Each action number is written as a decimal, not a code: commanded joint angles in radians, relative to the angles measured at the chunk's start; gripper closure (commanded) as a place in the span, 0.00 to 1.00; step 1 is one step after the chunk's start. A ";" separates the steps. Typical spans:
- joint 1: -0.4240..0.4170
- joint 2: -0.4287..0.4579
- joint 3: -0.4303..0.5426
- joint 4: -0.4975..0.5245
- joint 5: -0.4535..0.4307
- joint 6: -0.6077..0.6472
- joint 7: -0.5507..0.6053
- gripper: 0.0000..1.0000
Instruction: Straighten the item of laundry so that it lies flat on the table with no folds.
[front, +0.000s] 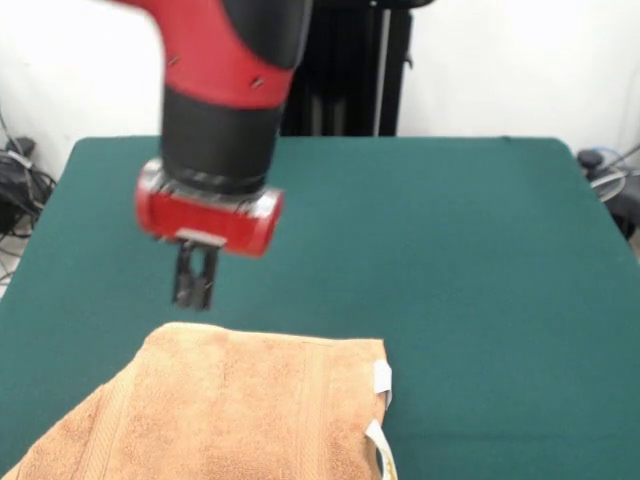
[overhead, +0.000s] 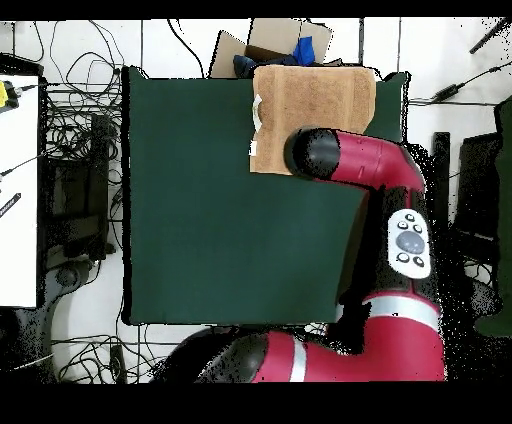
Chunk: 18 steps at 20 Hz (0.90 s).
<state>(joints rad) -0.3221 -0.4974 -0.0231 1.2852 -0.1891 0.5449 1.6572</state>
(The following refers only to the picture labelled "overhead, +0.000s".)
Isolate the black power strip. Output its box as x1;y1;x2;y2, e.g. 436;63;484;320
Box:
109;344;128;384

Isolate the grey chair base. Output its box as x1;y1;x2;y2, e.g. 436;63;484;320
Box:
0;257;97;383

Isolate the brown cardboard box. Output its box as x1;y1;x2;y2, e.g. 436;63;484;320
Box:
208;17;344;80

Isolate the white side table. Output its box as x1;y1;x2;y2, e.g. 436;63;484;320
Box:
0;73;41;309

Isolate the black upright bar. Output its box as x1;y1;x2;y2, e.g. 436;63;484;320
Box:
430;131;452;227

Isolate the black box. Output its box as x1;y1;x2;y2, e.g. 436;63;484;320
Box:
453;131;501;241

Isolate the dark green table cloth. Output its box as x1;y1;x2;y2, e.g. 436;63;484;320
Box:
121;65;411;326

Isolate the black equipment stand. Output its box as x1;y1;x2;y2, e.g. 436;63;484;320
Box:
41;113;111;261

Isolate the yellow black tool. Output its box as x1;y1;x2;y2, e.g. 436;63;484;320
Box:
0;79;21;115

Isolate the navy blue garment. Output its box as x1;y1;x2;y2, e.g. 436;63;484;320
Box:
232;53;299;80

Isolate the black power adapter with cable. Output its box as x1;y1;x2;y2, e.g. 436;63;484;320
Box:
407;59;512;108

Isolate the tan terry towel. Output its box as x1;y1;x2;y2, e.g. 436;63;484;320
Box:
248;64;378;176

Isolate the bright blue cloth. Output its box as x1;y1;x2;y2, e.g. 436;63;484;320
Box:
292;35;317;68

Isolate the black label bar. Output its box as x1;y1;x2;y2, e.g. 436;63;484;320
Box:
0;192;22;219

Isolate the black floor cable tangle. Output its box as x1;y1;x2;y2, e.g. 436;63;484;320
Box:
33;19;125;161
51;333;181;384

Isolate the black tripod leg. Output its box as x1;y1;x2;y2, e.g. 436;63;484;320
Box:
468;17;512;55

